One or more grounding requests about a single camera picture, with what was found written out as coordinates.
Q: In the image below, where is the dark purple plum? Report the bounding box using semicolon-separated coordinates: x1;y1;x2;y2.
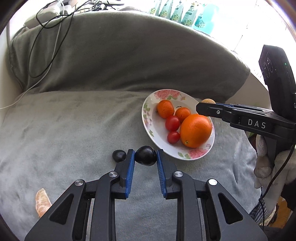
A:
134;146;157;166

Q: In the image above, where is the red cherry tomato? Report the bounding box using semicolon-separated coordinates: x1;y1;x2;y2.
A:
165;115;180;132
167;131;180;144

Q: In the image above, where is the peeled pomelo segment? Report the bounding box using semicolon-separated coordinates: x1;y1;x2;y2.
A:
35;188;52;218

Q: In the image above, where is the small dark plum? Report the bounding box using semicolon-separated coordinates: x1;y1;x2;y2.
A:
112;150;126;163

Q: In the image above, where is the large orange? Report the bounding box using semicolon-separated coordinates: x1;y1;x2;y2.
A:
180;114;212;149

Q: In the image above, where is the floral white ceramic plate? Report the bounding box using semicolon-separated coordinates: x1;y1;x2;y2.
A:
142;89;215;161

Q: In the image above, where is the small mandarin with stem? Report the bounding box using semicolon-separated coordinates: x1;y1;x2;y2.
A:
175;106;191;123

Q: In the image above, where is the small mandarin back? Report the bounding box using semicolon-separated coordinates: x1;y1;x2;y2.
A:
157;100;175;119

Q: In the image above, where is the blue detergent bottle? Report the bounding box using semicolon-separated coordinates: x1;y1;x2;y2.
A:
193;4;218;35

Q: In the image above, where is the striped cloth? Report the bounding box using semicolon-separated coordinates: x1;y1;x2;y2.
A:
249;199;276;226

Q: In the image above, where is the grey sofa back cushion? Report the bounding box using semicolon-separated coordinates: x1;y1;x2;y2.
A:
8;11;250;102

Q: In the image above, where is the white power adapter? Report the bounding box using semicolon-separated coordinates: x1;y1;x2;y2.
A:
24;6;60;29

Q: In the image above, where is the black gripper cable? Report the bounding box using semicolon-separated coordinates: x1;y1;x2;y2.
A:
257;142;296;227

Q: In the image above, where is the white cable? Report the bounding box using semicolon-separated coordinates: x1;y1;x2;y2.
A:
0;0;65;110

